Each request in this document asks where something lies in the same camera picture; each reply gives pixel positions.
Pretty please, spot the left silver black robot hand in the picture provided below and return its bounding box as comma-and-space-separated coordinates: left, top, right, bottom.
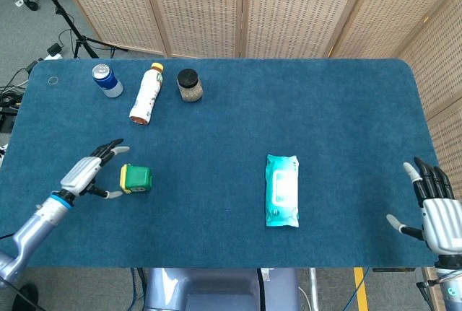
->
59, 139, 131, 202

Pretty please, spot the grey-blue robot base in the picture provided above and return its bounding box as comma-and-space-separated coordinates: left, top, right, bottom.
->
144, 267, 301, 311

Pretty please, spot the metal table leg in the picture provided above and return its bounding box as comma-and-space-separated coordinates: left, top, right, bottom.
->
309, 267, 321, 311

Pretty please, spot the blue table mat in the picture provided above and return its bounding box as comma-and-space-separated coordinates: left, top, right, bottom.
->
0, 58, 440, 268

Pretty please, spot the blue soda can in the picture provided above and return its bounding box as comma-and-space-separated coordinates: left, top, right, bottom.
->
92, 63, 124, 99

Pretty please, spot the yellow floor tape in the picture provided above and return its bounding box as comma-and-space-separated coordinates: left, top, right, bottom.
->
353, 267, 369, 311

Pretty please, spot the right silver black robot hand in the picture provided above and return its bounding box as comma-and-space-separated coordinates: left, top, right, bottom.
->
385, 157, 462, 256

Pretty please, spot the yellow green small box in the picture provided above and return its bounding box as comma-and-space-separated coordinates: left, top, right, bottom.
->
119, 164, 154, 195

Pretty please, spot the teal wet wipes pack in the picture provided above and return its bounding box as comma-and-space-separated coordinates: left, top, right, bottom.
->
265, 154, 301, 228

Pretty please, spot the blue hanging cable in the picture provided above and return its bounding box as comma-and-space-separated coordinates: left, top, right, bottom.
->
129, 267, 145, 311

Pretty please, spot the white bottle yellow cap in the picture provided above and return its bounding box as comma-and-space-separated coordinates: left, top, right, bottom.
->
128, 62, 165, 126

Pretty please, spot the black shoe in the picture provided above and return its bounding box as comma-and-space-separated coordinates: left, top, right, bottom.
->
12, 283, 40, 311

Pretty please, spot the black floor cable bundle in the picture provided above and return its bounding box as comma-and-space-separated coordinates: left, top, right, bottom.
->
0, 60, 40, 135

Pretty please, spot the black tripod stand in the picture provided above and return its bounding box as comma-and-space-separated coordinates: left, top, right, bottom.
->
30, 0, 128, 60

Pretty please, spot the glass jar black lid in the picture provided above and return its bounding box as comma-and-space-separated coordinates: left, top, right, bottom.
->
176, 69, 204, 103

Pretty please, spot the bamboo folding screen panel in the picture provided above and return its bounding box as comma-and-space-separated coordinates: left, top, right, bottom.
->
50, 0, 169, 58
326, 0, 462, 60
139, 0, 246, 59
240, 0, 364, 60
395, 0, 462, 203

